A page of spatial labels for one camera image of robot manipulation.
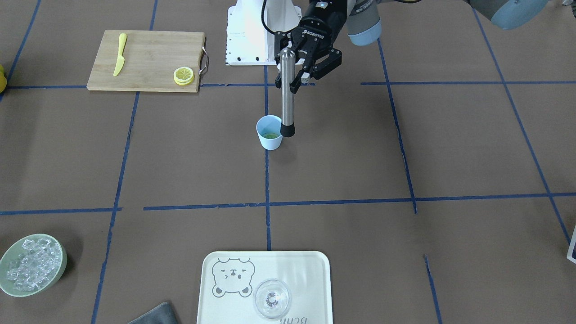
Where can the yellow plastic knife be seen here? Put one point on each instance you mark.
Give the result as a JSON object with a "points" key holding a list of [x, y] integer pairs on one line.
{"points": [[122, 40]]}

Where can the green bowl of ice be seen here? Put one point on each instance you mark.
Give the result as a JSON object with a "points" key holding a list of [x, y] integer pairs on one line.
{"points": [[32, 265]]}

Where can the clear wine glass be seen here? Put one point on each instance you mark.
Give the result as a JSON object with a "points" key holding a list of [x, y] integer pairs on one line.
{"points": [[272, 299]]}

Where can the cream bear print tray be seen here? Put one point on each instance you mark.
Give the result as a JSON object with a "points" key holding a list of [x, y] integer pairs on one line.
{"points": [[229, 281]]}

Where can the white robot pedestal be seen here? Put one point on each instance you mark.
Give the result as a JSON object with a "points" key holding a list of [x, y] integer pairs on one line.
{"points": [[265, 29]]}

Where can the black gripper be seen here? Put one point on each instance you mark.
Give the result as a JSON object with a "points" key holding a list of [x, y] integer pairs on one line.
{"points": [[323, 23]]}

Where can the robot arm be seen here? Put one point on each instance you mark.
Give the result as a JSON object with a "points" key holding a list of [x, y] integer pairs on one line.
{"points": [[364, 22]]}

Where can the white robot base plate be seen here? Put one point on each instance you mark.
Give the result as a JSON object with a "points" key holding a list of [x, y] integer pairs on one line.
{"points": [[245, 42]]}

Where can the blue plastic cup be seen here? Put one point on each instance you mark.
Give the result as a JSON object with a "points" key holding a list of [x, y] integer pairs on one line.
{"points": [[268, 130]]}

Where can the bamboo cutting board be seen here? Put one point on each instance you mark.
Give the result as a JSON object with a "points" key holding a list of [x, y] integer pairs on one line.
{"points": [[151, 57]]}

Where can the yellow utensil on desk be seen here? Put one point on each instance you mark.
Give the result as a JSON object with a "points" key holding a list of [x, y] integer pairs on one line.
{"points": [[3, 79]]}

